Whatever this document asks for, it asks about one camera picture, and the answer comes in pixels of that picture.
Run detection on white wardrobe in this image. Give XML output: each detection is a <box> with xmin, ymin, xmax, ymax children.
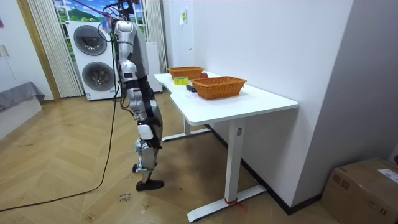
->
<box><xmin>0</xmin><ymin>0</ymin><xmax>55</xmax><ymax>101</ymax></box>

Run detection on grey bed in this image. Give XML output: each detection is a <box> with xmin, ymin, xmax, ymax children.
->
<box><xmin>0</xmin><ymin>81</ymin><xmax>45</xmax><ymax>139</ymax></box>

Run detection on white washing machine tower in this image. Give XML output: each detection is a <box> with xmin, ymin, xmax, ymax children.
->
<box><xmin>67</xmin><ymin>21</ymin><xmax>121</xmax><ymax>101</ymax></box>

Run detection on red strap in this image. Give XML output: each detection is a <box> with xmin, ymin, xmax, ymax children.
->
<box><xmin>224</xmin><ymin>198</ymin><xmax>247</xmax><ymax>212</ymax></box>

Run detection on wooden door frame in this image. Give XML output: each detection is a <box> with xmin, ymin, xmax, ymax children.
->
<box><xmin>16</xmin><ymin>0</ymin><xmax>62</xmax><ymax>101</ymax></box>

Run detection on brown cardboard box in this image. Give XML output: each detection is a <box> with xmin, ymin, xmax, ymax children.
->
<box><xmin>320</xmin><ymin>157</ymin><xmax>398</xmax><ymax>224</ymax></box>

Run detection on narrow white cabinet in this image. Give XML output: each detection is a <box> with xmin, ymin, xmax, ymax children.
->
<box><xmin>146</xmin><ymin>41</ymin><xmax>164</xmax><ymax>93</ymax></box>

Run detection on white paper wall note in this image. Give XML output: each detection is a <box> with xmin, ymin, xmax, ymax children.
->
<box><xmin>178</xmin><ymin>7</ymin><xmax>188</xmax><ymax>26</ymax></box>

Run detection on robot body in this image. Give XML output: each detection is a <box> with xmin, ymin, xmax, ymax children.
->
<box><xmin>105</xmin><ymin>0</ymin><xmax>150</xmax><ymax>81</ymax></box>

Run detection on cable bundle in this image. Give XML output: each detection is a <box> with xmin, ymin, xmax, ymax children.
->
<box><xmin>71</xmin><ymin>0</ymin><xmax>126</xmax><ymax>32</ymax></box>

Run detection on robot legs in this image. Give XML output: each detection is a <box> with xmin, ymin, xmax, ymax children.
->
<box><xmin>132</xmin><ymin>75</ymin><xmax>165</xmax><ymax>192</ymax></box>

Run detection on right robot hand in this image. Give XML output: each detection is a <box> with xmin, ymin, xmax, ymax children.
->
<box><xmin>136</xmin><ymin>119</ymin><xmax>163</xmax><ymax>150</ymax></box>

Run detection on white desk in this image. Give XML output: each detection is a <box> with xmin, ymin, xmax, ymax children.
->
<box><xmin>154</xmin><ymin>70</ymin><xmax>300</xmax><ymax>223</ymax></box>

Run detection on white pleated curtain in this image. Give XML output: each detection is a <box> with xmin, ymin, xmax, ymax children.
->
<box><xmin>143</xmin><ymin>0</ymin><xmax>169</xmax><ymax>74</ymax></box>
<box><xmin>26</xmin><ymin>0</ymin><xmax>85</xmax><ymax>99</ymax></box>

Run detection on black floor cable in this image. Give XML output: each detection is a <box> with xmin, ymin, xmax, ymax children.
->
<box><xmin>0</xmin><ymin>30</ymin><xmax>122</xmax><ymax>213</ymax></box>

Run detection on orange wicker basket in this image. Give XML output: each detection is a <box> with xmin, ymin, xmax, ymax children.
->
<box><xmin>167</xmin><ymin>65</ymin><xmax>205</xmax><ymax>80</ymax></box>
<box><xmin>190</xmin><ymin>75</ymin><xmax>248</xmax><ymax>101</ymax></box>

